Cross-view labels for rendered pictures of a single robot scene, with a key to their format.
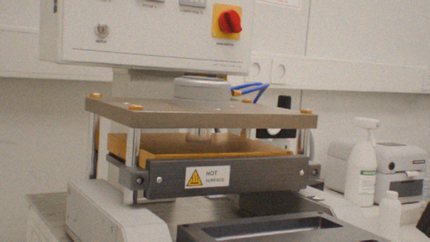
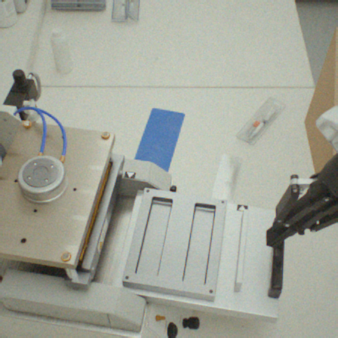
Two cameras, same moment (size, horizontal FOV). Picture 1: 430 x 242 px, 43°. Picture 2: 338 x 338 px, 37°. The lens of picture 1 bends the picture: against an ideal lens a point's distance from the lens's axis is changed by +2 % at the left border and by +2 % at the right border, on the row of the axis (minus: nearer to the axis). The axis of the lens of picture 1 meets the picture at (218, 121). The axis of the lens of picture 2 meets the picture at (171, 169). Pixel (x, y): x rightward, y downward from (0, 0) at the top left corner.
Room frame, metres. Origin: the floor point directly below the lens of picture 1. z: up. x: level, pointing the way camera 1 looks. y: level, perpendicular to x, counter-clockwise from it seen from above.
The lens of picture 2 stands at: (0.26, 0.26, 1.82)
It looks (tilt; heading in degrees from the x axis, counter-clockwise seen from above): 54 degrees down; 310
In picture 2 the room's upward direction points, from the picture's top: 1 degrees clockwise
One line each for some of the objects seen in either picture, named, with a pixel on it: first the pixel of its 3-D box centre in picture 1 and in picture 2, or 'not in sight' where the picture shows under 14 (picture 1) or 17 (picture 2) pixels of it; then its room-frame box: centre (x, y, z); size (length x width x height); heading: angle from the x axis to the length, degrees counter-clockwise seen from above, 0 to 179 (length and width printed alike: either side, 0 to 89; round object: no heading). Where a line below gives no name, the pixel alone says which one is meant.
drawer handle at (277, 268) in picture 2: not in sight; (277, 254); (0.38, -0.19, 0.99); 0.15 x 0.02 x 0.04; 121
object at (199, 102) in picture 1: (201, 121); (34, 181); (0.77, 0.03, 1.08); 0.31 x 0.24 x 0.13; 121
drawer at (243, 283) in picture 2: not in sight; (201, 247); (0.49, -0.12, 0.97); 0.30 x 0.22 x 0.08; 31
